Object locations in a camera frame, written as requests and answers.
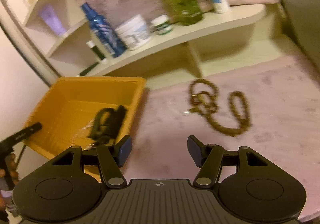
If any dark bead bracelet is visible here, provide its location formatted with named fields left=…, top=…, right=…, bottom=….
left=87, top=107, right=116, bottom=145

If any small brown bead bracelet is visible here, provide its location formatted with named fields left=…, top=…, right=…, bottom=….
left=228, top=90, right=252, bottom=132

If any orange plastic tray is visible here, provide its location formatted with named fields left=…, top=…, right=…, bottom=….
left=23, top=76, right=147, bottom=174

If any long brown bead necklace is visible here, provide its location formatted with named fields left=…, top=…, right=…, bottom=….
left=188, top=78, right=251, bottom=137

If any person's left hand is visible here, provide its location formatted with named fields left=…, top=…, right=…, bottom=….
left=0, top=152, right=20, bottom=217

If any dark flat packet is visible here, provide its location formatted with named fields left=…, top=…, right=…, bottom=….
left=77, top=62, right=99, bottom=77

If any green white lip balm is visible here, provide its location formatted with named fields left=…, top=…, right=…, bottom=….
left=86, top=40, right=106, bottom=61

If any large white cream jar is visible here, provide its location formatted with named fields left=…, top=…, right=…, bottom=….
left=115, top=15, right=151, bottom=50

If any blue spray bottle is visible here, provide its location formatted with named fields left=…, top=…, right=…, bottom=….
left=81, top=3, right=127, bottom=58

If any cream wooden shelf unit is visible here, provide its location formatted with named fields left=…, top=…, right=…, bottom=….
left=1, top=0, right=266, bottom=85

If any purple tube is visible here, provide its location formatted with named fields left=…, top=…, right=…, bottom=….
left=38, top=4, right=67, bottom=36

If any small green white jar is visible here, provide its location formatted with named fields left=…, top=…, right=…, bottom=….
left=151, top=15, right=172, bottom=35

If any grey cushion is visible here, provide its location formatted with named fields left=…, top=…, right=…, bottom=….
left=281, top=0, right=319, bottom=67

